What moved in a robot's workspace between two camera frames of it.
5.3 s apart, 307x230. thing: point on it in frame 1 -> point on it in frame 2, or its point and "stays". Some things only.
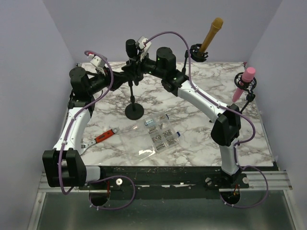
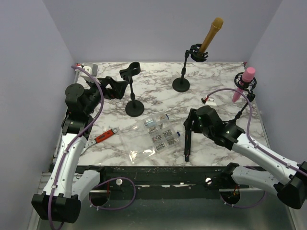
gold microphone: (216, 25) stays
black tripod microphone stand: (239, 81) stays
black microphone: (131, 48) -> (187, 143)
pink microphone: (247, 76) stays
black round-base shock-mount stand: (195, 54) stays
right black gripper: (138, 66) -> (192, 116)
